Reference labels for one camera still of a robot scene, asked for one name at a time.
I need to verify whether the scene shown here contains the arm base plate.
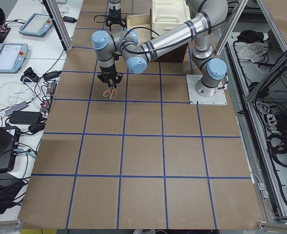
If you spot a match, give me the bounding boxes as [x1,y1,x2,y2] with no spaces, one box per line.
[186,75,228,106]

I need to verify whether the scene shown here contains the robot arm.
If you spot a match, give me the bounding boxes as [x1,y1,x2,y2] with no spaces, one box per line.
[91,0,228,99]
[105,0,127,29]

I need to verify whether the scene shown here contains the white cloth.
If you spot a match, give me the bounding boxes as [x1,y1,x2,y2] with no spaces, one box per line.
[238,42,269,63]

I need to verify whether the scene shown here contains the dark wooden drawer cabinet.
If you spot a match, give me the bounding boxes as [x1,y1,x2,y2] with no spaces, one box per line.
[150,28,188,62]

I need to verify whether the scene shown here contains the upper teach pendant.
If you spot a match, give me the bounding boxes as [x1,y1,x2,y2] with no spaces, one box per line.
[19,13,53,38]

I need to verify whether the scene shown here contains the lower teach pendant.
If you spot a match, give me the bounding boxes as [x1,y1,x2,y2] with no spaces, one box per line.
[0,43,28,74]

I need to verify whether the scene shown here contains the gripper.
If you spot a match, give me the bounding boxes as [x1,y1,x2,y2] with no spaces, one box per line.
[97,73,123,87]
[105,9,126,30]

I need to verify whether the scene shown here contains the teach pendant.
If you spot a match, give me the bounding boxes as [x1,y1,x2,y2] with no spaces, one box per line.
[19,13,53,38]
[0,43,28,74]

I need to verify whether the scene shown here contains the black laptop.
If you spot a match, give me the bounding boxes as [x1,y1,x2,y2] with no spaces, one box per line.
[0,126,20,173]

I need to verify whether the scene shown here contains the white plastic tray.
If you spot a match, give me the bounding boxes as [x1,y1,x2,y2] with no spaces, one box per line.
[152,0,191,31]

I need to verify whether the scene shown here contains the aluminium frame post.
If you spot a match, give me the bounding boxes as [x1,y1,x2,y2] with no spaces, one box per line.
[42,0,73,53]

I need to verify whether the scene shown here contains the black power adapter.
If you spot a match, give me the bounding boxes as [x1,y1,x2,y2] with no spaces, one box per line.
[62,16,77,23]

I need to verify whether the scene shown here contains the light wood drawer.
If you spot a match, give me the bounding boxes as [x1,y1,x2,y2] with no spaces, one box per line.
[127,14,158,45]

